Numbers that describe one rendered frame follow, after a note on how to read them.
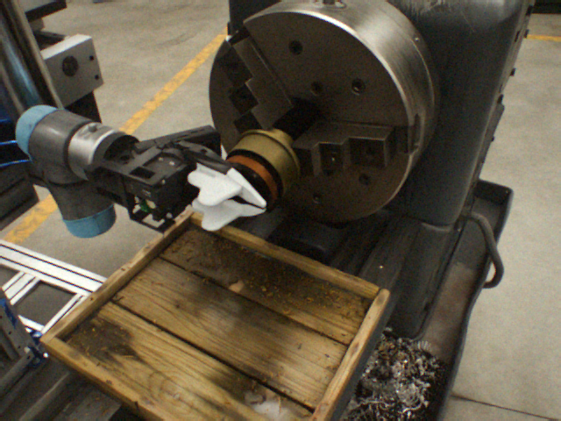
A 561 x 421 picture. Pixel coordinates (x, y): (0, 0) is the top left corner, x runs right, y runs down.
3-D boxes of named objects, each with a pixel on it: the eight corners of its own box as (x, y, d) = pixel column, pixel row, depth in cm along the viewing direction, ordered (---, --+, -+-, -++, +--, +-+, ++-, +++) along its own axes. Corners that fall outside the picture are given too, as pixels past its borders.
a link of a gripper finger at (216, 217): (243, 253, 50) (176, 224, 54) (271, 222, 54) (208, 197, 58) (241, 231, 48) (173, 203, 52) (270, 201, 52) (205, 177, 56)
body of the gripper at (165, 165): (167, 238, 53) (93, 204, 58) (213, 197, 59) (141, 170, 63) (156, 184, 48) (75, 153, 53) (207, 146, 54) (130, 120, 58)
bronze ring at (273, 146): (245, 108, 58) (202, 149, 53) (311, 128, 55) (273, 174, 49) (251, 165, 65) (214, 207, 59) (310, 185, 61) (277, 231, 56)
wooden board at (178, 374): (190, 225, 81) (188, 208, 78) (387, 308, 67) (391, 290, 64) (47, 357, 61) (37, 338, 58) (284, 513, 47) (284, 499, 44)
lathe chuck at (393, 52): (240, 153, 85) (241, -32, 64) (401, 219, 75) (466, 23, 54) (211, 179, 80) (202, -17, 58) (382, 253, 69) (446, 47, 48)
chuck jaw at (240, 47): (286, 109, 67) (237, 36, 64) (309, 93, 63) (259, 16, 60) (243, 144, 59) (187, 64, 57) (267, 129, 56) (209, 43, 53)
